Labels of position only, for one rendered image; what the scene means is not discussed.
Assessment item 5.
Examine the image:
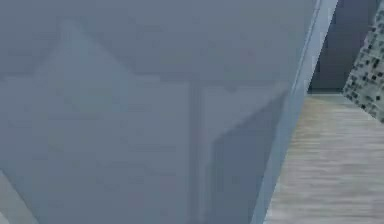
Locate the grey black-speckled block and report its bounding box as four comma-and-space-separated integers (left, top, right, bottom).
342, 0, 384, 124

